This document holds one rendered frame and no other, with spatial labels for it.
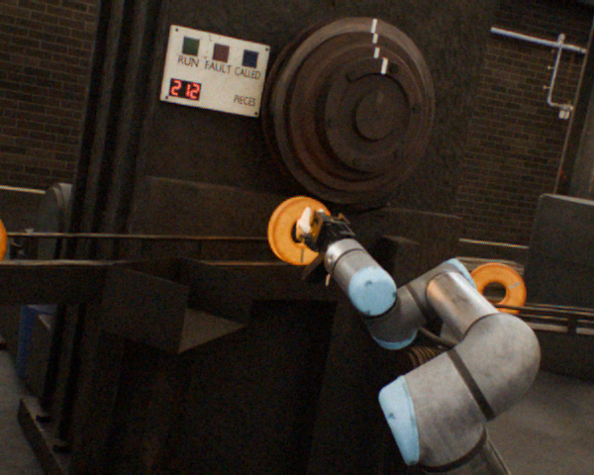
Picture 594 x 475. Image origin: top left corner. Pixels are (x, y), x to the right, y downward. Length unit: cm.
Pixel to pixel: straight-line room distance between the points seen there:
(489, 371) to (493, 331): 7
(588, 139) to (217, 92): 466
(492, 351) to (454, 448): 15
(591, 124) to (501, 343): 541
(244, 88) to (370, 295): 77
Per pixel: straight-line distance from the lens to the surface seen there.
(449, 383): 138
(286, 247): 213
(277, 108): 229
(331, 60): 231
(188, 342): 193
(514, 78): 1061
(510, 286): 257
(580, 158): 678
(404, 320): 194
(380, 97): 232
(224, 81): 237
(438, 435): 140
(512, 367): 140
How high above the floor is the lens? 110
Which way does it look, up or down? 7 degrees down
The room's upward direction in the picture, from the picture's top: 10 degrees clockwise
